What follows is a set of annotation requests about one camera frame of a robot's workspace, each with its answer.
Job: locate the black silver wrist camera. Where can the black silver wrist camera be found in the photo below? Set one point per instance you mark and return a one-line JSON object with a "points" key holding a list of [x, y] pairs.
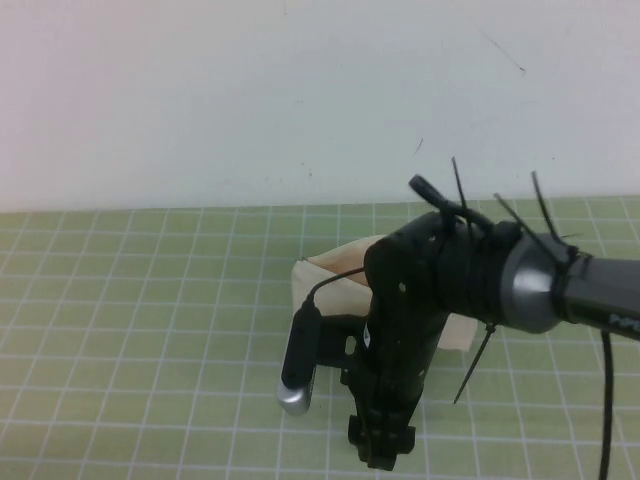
{"points": [[300, 350]]}

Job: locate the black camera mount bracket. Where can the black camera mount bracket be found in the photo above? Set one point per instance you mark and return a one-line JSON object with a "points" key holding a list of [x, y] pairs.
{"points": [[340, 345]]}

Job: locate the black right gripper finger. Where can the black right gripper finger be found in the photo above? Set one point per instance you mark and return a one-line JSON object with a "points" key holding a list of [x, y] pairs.
{"points": [[402, 440], [362, 435]]}

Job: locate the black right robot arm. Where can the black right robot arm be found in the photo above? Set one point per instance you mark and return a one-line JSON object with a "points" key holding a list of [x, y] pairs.
{"points": [[530, 290]]}

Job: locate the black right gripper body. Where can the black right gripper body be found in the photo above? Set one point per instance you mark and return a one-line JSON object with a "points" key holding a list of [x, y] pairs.
{"points": [[400, 320]]}

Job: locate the black zip tie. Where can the black zip tie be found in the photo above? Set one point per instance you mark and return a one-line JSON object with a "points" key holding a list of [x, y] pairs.
{"points": [[541, 200], [459, 185], [505, 202], [472, 367]]}

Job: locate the green grid table mat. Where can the green grid table mat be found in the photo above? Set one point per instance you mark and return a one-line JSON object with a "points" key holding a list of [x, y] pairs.
{"points": [[150, 350]]}

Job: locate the cream canvas pencil case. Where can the cream canvas pencil case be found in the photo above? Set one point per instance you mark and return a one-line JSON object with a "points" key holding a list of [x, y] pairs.
{"points": [[340, 300]]}

